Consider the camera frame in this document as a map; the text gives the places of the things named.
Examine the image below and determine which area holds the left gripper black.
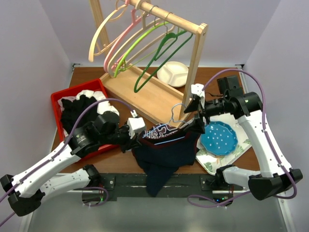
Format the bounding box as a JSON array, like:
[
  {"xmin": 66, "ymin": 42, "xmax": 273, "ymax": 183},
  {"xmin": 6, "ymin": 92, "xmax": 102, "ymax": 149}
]
[{"xmin": 100, "ymin": 122, "xmax": 142, "ymax": 153}]

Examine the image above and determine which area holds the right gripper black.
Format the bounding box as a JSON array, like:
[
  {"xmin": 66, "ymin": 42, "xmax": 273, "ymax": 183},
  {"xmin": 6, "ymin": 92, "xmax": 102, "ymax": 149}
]
[{"xmin": 184, "ymin": 96, "xmax": 229, "ymax": 134}]

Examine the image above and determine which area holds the light blue wire hanger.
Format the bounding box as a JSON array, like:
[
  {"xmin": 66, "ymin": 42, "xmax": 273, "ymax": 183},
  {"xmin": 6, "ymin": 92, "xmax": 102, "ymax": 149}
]
[{"xmin": 142, "ymin": 103, "xmax": 189, "ymax": 139}]

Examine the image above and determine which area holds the navy tank top red trim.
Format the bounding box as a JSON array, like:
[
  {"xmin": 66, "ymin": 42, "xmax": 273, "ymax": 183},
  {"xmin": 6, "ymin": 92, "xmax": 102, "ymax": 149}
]
[{"xmin": 132, "ymin": 124, "xmax": 200, "ymax": 197}]

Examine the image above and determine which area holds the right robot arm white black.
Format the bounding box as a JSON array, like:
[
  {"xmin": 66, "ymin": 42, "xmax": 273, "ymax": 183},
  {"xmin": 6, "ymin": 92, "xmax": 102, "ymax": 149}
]
[{"xmin": 185, "ymin": 76, "xmax": 303, "ymax": 201}]

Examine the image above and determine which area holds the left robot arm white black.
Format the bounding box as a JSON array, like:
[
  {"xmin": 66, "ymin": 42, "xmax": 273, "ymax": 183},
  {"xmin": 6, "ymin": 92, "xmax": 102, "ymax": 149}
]
[{"xmin": 0, "ymin": 111, "xmax": 146, "ymax": 217}]

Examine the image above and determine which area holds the wooden hanger rack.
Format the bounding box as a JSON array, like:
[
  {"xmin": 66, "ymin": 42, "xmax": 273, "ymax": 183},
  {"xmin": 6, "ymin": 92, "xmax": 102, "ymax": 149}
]
[{"xmin": 101, "ymin": 0, "xmax": 208, "ymax": 124}]

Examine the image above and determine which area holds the dark green hanger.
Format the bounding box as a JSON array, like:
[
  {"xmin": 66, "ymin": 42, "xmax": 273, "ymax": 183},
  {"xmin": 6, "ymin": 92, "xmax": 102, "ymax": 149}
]
[{"xmin": 133, "ymin": 30, "xmax": 193, "ymax": 93}]

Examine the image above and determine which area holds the natural wooden hanger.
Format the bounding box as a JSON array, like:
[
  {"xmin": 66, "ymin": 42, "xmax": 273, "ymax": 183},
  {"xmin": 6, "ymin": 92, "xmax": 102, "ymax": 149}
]
[{"xmin": 88, "ymin": 0, "xmax": 130, "ymax": 62}]

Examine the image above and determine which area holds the lime green hanger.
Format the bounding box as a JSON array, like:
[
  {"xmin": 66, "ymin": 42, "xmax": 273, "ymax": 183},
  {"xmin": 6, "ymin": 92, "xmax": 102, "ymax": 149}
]
[{"xmin": 110, "ymin": 22, "xmax": 169, "ymax": 78}]

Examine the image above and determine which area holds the beige plastic hanger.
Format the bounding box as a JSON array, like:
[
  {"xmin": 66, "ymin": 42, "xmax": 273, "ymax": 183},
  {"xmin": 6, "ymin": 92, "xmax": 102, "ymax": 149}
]
[{"xmin": 108, "ymin": 18, "xmax": 163, "ymax": 75}]

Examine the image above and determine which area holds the pink plastic hanger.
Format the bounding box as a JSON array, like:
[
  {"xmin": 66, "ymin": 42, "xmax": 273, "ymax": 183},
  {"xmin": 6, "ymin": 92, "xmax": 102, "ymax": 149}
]
[{"xmin": 103, "ymin": 9, "xmax": 147, "ymax": 72}]

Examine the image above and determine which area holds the blue dotted plate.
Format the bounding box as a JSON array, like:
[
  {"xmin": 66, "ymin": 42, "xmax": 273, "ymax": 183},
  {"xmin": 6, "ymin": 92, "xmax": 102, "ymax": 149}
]
[{"xmin": 200, "ymin": 121, "xmax": 238, "ymax": 156}]

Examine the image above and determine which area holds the white garment in bin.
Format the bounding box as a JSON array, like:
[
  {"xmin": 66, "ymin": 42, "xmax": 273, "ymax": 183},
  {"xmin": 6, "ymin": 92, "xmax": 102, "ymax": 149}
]
[{"xmin": 57, "ymin": 89, "xmax": 119, "ymax": 116}]

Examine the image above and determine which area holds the white divided dish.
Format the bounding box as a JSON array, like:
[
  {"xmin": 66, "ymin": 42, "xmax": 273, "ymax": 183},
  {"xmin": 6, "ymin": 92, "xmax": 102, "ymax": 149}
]
[{"xmin": 157, "ymin": 61, "xmax": 189, "ymax": 87}]

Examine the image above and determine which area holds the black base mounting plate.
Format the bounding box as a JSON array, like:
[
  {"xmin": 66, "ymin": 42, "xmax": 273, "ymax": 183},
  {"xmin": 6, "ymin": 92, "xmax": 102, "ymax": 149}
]
[{"xmin": 82, "ymin": 173, "xmax": 243, "ymax": 203}]

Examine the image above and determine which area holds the black garment in bin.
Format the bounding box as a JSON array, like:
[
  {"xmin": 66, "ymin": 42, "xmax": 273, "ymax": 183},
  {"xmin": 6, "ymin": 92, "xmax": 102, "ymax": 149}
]
[{"xmin": 60, "ymin": 95, "xmax": 99, "ymax": 136}]

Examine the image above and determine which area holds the red plastic bin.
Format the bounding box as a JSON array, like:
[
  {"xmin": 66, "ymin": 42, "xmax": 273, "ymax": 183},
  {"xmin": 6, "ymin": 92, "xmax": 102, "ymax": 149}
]
[{"xmin": 51, "ymin": 79, "xmax": 119, "ymax": 160}]

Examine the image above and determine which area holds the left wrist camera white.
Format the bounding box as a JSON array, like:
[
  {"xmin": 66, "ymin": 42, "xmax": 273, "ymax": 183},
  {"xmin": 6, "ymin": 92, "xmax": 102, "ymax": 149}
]
[{"xmin": 126, "ymin": 110, "xmax": 146, "ymax": 139}]

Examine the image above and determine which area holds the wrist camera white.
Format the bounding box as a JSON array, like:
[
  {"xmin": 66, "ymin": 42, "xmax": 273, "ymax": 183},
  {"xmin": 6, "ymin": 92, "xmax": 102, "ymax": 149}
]
[
  {"xmin": 126, "ymin": 110, "xmax": 146, "ymax": 139},
  {"xmin": 191, "ymin": 84, "xmax": 205, "ymax": 103}
]

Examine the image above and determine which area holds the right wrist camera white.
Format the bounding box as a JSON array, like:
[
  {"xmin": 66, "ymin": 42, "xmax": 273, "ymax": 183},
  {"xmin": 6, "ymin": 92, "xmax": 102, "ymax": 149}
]
[{"xmin": 191, "ymin": 84, "xmax": 205, "ymax": 103}]

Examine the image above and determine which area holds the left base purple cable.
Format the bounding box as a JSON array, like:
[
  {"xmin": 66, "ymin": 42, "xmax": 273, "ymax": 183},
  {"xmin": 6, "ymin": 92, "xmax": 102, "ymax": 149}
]
[{"xmin": 82, "ymin": 185, "xmax": 109, "ymax": 207}]

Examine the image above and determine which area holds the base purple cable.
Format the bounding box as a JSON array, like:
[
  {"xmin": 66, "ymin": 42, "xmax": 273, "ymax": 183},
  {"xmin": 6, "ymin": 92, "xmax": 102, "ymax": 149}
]
[
  {"xmin": 82, "ymin": 185, "xmax": 109, "ymax": 207},
  {"xmin": 187, "ymin": 190, "xmax": 252, "ymax": 208}
]

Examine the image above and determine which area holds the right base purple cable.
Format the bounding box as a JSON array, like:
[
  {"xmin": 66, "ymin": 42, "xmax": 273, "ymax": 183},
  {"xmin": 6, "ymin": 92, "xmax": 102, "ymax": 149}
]
[{"xmin": 187, "ymin": 190, "xmax": 252, "ymax": 208}]

